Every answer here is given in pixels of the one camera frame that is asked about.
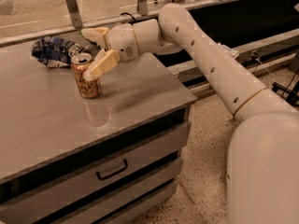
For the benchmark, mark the metal railing post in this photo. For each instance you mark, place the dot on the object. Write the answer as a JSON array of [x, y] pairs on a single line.
[[72, 6], [142, 7]]

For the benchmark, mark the blue crumpled chip bag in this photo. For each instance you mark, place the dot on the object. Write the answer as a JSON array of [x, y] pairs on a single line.
[[55, 52]]

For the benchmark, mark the grey drawer cabinet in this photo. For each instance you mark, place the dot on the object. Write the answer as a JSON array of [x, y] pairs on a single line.
[[53, 141]]

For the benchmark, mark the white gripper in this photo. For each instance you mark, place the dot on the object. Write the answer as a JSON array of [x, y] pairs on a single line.
[[121, 43]]

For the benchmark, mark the white packet on ledge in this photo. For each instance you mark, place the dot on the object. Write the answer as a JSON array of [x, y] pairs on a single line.
[[232, 52]]

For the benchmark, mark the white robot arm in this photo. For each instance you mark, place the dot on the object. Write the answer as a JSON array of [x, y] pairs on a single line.
[[263, 156]]

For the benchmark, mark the metal railing post left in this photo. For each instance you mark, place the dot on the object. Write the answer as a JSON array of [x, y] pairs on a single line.
[[72, 6]]

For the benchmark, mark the metal railing post middle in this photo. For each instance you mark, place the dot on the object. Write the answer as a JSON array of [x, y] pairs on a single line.
[[142, 7]]

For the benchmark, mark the black drawer handle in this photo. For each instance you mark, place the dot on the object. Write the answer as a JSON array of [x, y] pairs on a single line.
[[121, 166]]

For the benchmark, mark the orange La Croix can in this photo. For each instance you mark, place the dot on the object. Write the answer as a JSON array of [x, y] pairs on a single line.
[[79, 64]]

